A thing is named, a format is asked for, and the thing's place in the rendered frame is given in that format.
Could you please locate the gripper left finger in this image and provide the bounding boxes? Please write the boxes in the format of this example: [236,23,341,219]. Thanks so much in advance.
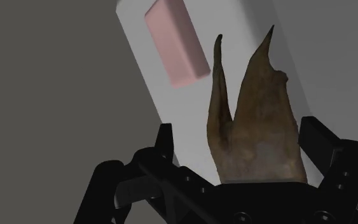
[74,123,221,224]

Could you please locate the brown pointed figure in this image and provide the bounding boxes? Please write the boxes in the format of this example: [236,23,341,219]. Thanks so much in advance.
[206,25,308,185]

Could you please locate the pink rectangular block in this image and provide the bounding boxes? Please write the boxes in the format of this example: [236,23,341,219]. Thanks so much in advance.
[144,0,212,90]

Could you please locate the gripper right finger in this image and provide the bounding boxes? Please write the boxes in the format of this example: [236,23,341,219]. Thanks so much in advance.
[298,116,358,224]

